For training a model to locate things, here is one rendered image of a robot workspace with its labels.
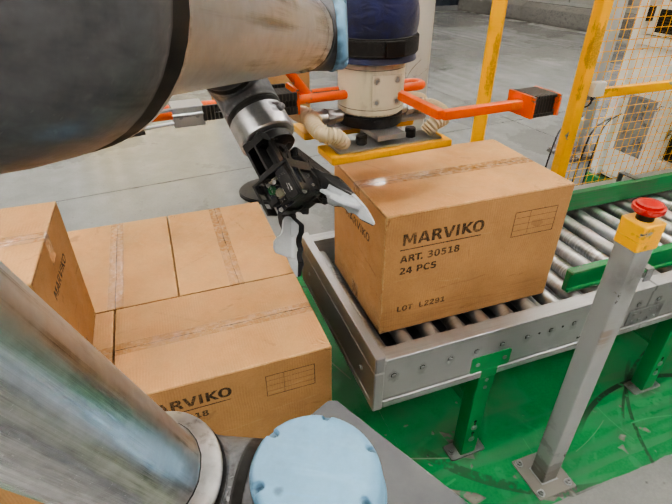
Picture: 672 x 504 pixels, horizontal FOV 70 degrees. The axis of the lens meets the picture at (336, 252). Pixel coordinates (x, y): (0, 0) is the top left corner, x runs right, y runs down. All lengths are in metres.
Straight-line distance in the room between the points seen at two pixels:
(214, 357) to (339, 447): 0.89
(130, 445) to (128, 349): 1.10
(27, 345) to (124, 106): 0.19
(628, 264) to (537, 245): 0.35
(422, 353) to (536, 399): 0.88
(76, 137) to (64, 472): 0.29
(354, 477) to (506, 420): 1.51
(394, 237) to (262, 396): 0.61
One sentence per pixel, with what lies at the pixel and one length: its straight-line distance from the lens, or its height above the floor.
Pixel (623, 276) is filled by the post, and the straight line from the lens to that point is 1.35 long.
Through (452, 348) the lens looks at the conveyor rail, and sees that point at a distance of 1.43.
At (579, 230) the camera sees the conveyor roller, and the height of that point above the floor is 0.54.
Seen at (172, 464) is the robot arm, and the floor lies 1.12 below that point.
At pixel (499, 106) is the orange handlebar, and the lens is 1.20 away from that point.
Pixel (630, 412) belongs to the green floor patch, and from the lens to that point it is 2.27.
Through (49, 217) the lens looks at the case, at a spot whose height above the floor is 0.94.
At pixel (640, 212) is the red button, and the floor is 1.03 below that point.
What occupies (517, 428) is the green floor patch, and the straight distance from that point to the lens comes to 2.04.
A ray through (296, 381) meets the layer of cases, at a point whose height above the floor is 0.44.
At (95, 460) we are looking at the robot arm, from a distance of 0.42.
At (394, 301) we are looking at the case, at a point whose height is 0.66.
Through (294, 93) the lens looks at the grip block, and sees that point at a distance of 1.18.
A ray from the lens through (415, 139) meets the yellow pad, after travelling 1.28.
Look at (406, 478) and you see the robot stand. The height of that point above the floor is 0.75.
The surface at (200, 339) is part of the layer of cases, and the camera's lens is 1.50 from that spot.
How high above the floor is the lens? 1.54
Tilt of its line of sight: 33 degrees down
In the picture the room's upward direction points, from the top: straight up
